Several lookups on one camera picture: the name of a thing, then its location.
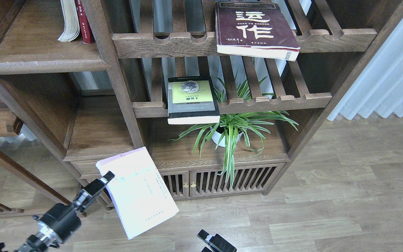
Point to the cream paged standing book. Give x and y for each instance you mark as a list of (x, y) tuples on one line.
[(71, 21)]

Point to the dark red book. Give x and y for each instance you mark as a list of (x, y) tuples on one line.
[(257, 29)]

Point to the red spine standing book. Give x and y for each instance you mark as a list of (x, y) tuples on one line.
[(85, 28)]

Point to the dark wooden bookshelf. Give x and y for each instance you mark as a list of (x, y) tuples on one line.
[(87, 102)]

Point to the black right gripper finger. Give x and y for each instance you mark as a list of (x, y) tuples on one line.
[(215, 243)]

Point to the green spider plant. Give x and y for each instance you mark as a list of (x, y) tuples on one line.
[(230, 127)]

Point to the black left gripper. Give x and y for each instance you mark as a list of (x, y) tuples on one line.
[(61, 221)]

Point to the pale purple white book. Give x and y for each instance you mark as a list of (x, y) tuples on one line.
[(138, 192)]

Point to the white pleated curtain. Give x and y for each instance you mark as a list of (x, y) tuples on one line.
[(379, 88)]

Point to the yellow and black book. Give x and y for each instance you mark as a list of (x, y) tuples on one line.
[(192, 100)]

